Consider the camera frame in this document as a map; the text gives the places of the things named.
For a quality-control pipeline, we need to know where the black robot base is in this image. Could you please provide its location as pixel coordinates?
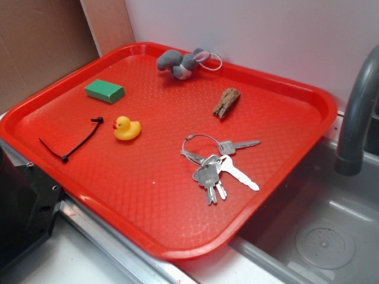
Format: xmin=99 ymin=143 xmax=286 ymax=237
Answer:
xmin=1 ymin=150 xmax=63 ymax=273

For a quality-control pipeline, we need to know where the red plastic tray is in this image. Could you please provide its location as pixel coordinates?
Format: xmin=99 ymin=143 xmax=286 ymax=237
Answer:
xmin=1 ymin=43 xmax=337 ymax=260

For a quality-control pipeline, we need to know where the small silver key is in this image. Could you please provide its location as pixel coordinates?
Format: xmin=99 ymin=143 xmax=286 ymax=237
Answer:
xmin=203 ymin=154 xmax=227 ymax=200

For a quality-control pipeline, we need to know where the large gray key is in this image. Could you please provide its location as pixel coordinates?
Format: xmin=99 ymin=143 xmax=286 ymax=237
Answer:
xmin=192 ymin=163 xmax=219 ymax=205

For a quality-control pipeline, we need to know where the silver key pointing right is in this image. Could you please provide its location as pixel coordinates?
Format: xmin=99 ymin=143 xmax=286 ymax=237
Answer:
xmin=218 ymin=140 xmax=261 ymax=155

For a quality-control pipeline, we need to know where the long silver key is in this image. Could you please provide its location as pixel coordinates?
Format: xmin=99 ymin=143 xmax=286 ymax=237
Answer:
xmin=220 ymin=155 xmax=260 ymax=191

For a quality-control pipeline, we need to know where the brown wood piece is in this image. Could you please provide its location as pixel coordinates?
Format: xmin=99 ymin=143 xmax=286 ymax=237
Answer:
xmin=213 ymin=88 xmax=241 ymax=119

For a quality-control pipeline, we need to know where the yellow rubber duck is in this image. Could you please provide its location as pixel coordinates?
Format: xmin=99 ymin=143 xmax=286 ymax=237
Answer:
xmin=113 ymin=116 xmax=142 ymax=141

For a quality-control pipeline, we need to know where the gray plush bunny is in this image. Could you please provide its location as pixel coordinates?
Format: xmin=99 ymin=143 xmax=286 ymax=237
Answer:
xmin=156 ymin=48 xmax=223 ymax=80

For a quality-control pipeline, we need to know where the green rectangular block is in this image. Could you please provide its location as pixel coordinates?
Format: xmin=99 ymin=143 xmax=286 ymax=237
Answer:
xmin=84 ymin=79 xmax=125 ymax=104

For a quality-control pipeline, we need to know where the black zip tie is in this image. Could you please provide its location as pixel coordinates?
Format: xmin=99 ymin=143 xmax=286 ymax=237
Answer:
xmin=38 ymin=117 xmax=104 ymax=163

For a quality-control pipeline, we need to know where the gray sink basin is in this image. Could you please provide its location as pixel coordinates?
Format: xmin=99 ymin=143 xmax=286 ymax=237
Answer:
xmin=179 ymin=139 xmax=378 ymax=283

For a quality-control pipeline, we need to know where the gray faucet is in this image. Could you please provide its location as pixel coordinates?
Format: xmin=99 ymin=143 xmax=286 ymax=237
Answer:
xmin=334 ymin=47 xmax=378 ymax=176

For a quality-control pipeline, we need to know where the round sink drain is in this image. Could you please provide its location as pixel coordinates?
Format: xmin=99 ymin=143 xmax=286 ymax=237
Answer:
xmin=296 ymin=222 xmax=355 ymax=269

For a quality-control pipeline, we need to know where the brown cardboard panel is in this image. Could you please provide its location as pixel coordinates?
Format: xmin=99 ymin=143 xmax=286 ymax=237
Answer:
xmin=1 ymin=1 xmax=134 ymax=113

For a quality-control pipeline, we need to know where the wire key ring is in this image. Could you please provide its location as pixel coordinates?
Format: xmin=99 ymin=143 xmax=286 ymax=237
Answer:
xmin=181 ymin=134 xmax=224 ymax=166

